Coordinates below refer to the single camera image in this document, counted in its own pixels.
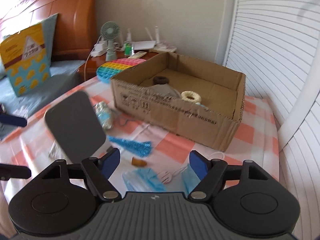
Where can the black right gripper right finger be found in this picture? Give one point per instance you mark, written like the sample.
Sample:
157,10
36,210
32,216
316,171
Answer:
243,198

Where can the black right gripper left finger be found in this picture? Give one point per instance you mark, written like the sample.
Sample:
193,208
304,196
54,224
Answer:
64,197

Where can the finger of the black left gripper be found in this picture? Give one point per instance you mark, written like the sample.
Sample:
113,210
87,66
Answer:
14,171
8,119

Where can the blue face mask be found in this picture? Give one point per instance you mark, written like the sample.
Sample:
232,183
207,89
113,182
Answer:
143,180
190,179

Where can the blue embroidered sachet pouch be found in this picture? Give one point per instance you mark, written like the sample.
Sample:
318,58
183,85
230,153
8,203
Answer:
105,115

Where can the beige linen sachet bag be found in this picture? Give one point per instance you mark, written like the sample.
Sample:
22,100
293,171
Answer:
165,91

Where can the white phone stand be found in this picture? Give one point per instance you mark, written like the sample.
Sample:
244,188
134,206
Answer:
77,130

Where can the yellow blue snack bag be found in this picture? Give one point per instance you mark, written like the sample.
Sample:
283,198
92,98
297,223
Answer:
25,60

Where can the small brown thimble object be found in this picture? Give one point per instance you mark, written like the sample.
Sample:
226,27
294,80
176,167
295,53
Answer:
138,162

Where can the checkered pink tablecloth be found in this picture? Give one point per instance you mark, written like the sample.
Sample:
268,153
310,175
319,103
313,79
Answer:
255,139

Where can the blue tassel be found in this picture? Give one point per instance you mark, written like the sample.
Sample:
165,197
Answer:
141,149

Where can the rainbow pop-it toy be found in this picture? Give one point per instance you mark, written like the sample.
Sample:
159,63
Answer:
112,68

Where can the cardboard box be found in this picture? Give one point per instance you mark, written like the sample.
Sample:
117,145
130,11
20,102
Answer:
213,122

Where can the white power strip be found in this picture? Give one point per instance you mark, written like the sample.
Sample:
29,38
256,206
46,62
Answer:
99,49

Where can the green desk fan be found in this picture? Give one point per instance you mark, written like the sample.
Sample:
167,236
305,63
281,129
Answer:
109,31

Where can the green small bottle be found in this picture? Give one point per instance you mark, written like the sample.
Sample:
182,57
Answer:
128,49

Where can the white remote control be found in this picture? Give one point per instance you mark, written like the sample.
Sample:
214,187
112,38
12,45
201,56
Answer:
138,55

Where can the white wifi router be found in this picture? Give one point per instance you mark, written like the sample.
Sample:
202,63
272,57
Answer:
157,45

